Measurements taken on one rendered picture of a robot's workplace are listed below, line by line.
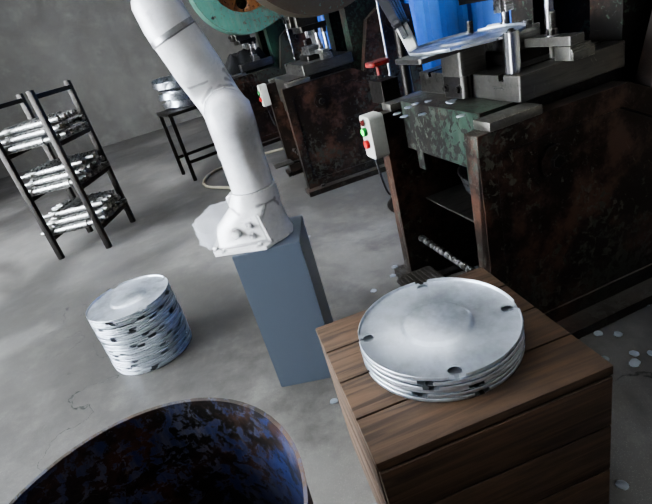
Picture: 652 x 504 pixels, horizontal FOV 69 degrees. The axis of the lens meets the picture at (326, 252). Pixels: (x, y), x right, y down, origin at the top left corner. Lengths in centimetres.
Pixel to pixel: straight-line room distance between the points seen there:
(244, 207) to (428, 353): 61
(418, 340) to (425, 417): 13
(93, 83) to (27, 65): 80
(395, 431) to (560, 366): 29
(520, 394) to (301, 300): 66
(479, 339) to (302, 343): 64
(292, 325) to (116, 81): 669
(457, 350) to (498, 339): 7
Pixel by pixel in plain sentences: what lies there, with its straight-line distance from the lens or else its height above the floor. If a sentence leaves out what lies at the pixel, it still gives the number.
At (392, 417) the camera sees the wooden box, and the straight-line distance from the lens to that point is 81.
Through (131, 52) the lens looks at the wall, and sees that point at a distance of 775.
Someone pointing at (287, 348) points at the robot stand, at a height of 14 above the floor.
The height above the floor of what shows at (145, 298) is 23.
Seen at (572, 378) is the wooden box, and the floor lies 35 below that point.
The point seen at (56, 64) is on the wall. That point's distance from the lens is 784.
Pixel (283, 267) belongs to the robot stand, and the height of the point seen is 39.
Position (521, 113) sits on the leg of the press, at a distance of 116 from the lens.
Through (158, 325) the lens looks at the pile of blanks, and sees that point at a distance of 173.
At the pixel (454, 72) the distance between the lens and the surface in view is 135.
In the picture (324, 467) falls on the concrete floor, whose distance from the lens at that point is 123.
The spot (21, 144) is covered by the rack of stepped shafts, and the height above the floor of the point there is 70.
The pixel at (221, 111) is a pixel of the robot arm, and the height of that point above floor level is 80.
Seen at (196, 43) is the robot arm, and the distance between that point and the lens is 115.
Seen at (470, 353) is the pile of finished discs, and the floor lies 40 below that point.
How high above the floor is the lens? 93
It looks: 26 degrees down
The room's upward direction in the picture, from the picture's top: 16 degrees counter-clockwise
